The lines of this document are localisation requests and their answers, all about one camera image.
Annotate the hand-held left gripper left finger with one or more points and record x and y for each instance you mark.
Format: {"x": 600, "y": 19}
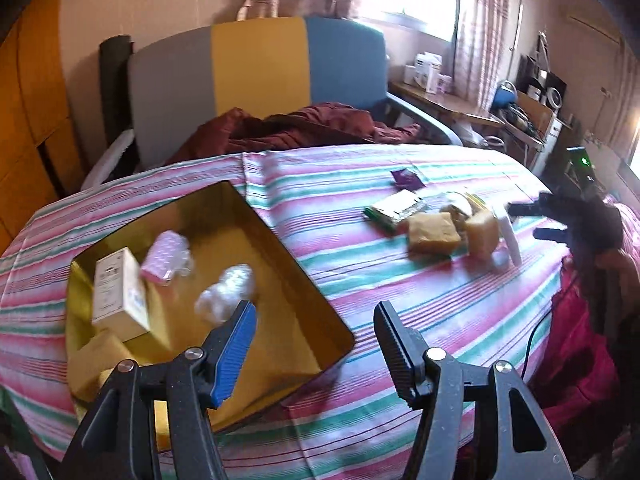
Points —
{"x": 232, "y": 355}

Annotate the maroon jacket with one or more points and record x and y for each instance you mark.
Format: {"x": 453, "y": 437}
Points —
{"x": 310, "y": 125}

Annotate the grey yellow blue chair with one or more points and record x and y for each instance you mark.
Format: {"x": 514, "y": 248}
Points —
{"x": 250, "y": 70}

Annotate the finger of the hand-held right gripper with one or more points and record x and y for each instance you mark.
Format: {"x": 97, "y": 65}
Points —
{"x": 550, "y": 235}
{"x": 530, "y": 209}

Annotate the pink hair roller pack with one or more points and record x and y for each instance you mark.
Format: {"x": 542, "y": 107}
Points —
{"x": 162, "y": 257}

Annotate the small purple box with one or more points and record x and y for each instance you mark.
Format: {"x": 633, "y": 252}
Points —
{"x": 444, "y": 85}

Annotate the gold metal tin box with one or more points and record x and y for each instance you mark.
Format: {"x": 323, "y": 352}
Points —
{"x": 280, "y": 310}

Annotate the white plastic-wrapped cotton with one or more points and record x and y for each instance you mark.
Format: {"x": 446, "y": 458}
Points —
{"x": 225, "y": 290}

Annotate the white carton box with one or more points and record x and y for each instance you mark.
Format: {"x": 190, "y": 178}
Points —
{"x": 117, "y": 290}

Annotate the white cardboard box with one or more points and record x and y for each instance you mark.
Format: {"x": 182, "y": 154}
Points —
{"x": 429, "y": 72}

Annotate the small white box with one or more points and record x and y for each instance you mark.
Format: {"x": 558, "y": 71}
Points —
{"x": 410, "y": 75}

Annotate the striped tablecloth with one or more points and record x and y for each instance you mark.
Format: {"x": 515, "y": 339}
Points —
{"x": 350, "y": 270}

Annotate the white sponge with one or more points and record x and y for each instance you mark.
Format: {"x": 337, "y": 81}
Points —
{"x": 510, "y": 242}

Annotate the wooden wardrobe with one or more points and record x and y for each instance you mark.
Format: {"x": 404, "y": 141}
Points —
{"x": 30, "y": 85}

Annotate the purple sachet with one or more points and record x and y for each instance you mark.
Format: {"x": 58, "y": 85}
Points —
{"x": 406, "y": 177}

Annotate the yellow sponge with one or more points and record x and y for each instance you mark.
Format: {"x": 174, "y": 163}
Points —
{"x": 95, "y": 360}
{"x": 482, "y": 232}
{"x": 432, "y": 234}

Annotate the blue round object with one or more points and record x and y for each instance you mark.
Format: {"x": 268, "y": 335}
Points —
{"x": 505, "y": 95}

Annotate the wooden side desk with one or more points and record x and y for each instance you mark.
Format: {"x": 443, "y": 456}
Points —
{"x": 450, "y": 107}

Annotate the green wafer packet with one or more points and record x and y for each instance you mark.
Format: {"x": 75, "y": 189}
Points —
{"x": 395, "y": 208}

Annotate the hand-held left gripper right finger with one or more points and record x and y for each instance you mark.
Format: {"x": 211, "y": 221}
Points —
{"x": 397, "y": 355}

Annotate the person's red clothing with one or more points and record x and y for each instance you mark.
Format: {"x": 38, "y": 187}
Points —
{"x": 580, "y": 360}

